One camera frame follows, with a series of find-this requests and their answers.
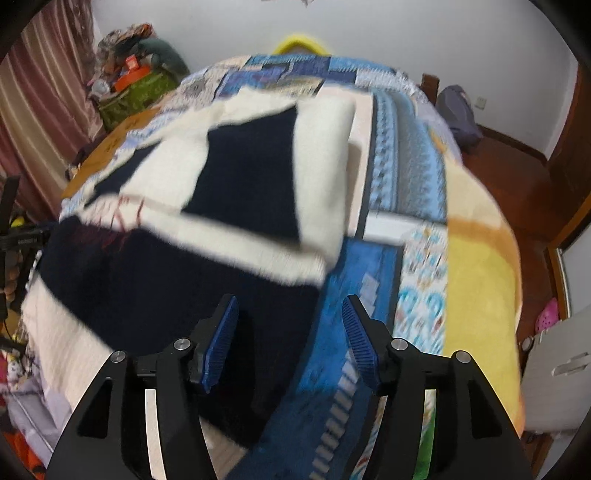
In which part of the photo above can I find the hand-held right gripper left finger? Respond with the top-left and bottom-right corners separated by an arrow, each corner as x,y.
46,293 -> 241,480

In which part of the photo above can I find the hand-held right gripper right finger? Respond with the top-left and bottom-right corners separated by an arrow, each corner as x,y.
342,294 -> 536,480

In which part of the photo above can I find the cream and navy striped sweater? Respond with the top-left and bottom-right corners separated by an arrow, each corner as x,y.
21,88 -> 358,462

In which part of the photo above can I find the pile of mixed clothes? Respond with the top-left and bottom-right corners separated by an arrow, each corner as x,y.
95,23 -> 190,88

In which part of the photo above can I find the yellow fleece blanket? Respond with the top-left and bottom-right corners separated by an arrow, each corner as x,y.
397,157 -> 527,439

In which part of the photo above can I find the pink shoe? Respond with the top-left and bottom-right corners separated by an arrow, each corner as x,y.
534,298 -> 559,335

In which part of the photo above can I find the blue patchwork blanket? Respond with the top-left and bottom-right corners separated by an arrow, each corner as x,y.
60,53 -> 462,480

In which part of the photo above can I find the white plastic board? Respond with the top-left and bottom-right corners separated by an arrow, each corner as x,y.
522,305 -> 591,435

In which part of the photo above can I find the colourful laundry heap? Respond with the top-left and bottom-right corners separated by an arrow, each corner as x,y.
0,342 -> 70,476

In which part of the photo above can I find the wooden lap desk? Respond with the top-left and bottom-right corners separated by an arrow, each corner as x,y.
74,106 -> 158,185

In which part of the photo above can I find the black tripod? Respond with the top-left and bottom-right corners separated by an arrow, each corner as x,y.
0,175 -> 51,324

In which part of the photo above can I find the grey backpack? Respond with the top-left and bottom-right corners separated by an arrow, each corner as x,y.
436,84 -> 483,148

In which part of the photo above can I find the green storage bag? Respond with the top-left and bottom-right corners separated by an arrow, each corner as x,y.
97,69 -> 181,132

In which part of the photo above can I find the orange box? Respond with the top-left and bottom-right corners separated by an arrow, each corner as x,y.
113,65 -> 153,90

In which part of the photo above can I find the pink striped curtain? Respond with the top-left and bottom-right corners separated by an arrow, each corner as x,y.
0,4 -> 105,222

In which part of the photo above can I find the yellow foam tube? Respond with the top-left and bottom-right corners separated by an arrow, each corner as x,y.
272,32 -> 331,56

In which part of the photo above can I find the wooden bed frame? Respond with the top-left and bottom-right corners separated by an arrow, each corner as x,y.
420,73 -> 439,104

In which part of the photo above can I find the wooden door frame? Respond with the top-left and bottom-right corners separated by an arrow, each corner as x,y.
547,60 -> 591,324

